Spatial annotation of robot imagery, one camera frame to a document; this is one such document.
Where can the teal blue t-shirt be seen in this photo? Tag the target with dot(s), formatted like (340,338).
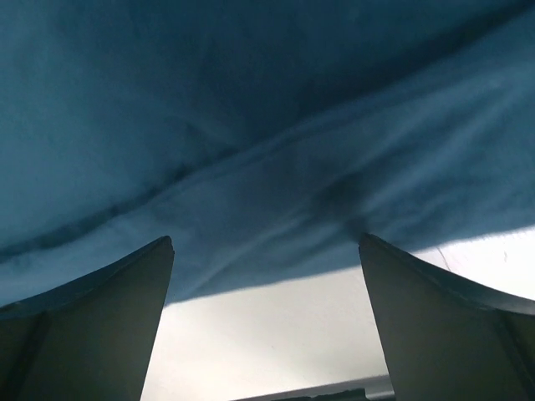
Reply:
(262,137)

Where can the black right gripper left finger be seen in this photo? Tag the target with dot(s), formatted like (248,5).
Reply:
(91,338)

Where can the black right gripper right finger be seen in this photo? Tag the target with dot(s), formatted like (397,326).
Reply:
(446,337)

